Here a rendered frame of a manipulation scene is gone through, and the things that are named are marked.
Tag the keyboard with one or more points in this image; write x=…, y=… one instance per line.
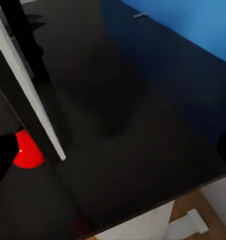
x=30, y=17

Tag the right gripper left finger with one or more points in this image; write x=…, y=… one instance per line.
x=9, y=149

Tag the desk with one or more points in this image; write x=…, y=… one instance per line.
x=138, y=111

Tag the room divider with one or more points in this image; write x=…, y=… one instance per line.
x=203, y=22

